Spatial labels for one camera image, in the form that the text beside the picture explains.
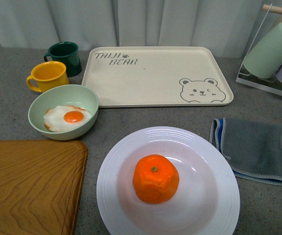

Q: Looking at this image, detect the orange mandarin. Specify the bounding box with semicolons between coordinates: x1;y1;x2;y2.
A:
132;154;179;204

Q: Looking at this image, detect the white ridged plate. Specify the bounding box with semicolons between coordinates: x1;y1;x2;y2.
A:
97;126;240;235

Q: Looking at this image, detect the cream bear tray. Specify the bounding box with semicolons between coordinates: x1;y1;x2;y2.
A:
82;47;234;108

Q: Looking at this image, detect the light green bowl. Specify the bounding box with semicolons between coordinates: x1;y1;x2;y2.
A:
28;84;99;141

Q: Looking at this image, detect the fake fried egg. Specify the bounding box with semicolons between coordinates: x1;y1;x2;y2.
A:
43;105;92;132

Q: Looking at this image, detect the dark green enamel mug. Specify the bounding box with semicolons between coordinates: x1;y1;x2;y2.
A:
44;42;82;77

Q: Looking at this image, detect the yellow enamel mug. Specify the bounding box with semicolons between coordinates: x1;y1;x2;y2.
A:
26;61;69;93

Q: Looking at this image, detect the grey blue-edged cloth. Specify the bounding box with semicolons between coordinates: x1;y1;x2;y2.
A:
209;118;282;186

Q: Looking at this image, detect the grey curtain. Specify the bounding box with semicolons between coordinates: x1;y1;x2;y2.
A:
0;0;282;58

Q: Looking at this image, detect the wooden cutting board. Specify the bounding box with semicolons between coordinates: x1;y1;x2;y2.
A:
0;140;88;235

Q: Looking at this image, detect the white cup holder rack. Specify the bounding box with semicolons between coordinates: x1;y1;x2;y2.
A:
236;5;282;96

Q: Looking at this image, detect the light green cup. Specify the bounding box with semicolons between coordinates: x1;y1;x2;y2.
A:
243;22;282;78

